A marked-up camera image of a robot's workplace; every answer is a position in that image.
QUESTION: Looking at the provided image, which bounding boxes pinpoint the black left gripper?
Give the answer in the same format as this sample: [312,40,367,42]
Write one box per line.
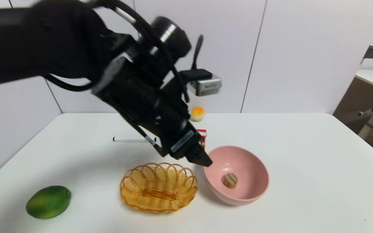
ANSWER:
[139,94,213,168]

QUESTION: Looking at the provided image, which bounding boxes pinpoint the small wooden cylinder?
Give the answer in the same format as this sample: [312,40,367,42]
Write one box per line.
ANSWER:
[223,173,238,189]

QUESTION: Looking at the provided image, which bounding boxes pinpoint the pink bowl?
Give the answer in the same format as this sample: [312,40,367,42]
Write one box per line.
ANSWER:
[204,146,270,206]

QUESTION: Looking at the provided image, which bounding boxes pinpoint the red drink carton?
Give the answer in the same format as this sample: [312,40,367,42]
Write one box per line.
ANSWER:
[197,129,207,151]

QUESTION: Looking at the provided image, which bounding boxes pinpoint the cream orange toy bun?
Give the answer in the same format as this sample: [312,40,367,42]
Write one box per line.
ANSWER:
[190,106,206,122]

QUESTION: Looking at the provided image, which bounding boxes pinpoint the yellow woven basket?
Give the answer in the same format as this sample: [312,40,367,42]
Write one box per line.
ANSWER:
[120,162,199,214]

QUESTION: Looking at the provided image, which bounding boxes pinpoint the white marker pen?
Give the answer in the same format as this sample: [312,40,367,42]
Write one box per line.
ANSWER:
[113,137,156,143]

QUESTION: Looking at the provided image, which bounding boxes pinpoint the green mango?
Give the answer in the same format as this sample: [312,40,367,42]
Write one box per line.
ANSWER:
[26,185,72,219]

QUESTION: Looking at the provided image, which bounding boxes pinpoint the white desk with beige panel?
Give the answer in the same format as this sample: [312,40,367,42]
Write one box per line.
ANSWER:
[333,70,373,140]

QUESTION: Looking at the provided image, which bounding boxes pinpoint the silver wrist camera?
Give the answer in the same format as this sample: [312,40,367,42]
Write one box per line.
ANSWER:
[179,69,222,97]

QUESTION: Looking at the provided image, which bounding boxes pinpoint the thin black camera cable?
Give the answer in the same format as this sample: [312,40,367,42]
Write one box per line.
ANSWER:
[191,34,205,72]

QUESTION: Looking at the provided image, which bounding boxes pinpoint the thick black cable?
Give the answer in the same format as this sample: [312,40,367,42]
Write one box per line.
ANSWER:
[93,0,191,103]

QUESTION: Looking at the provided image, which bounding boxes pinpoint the black cable loop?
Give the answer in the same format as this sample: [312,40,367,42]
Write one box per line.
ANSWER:
[43,74,97,92]

